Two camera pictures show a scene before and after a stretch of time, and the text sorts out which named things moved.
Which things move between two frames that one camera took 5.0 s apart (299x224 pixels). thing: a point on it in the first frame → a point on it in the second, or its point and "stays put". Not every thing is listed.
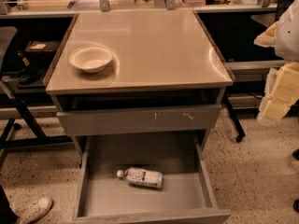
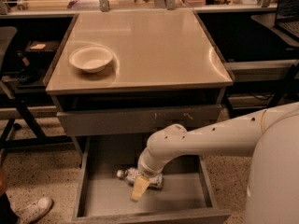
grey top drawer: (100, 120) stays put
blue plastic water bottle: (142, 176) stays put
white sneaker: (30, 214) stays put
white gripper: (288, 37) → (146, 170)
